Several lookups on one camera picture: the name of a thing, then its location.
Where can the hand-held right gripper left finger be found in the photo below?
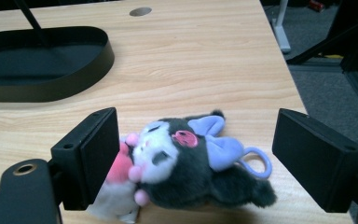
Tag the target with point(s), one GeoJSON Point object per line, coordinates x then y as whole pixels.
{"type": "Point", "coordinates": [74, 161]}

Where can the black metal stand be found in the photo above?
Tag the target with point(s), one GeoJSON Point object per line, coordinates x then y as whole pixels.
{"type": "Point", "coordinates": [354, 37]}

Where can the red object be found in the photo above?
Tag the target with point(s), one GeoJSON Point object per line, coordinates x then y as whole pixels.
{"type": "Point", "coordinates": [316, 4]}

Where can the black hanger stand with tray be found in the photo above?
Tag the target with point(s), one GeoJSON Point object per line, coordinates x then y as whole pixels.
{"type": "Point", "coordinates": [43, 71]}

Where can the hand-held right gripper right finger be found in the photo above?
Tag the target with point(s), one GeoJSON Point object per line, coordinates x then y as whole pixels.
{"type": "Point", "coordinates": [317, 161]}

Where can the white desk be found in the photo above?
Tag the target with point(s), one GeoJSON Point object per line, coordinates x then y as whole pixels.
{"type": "Point", "coordinates": [281, 31]}

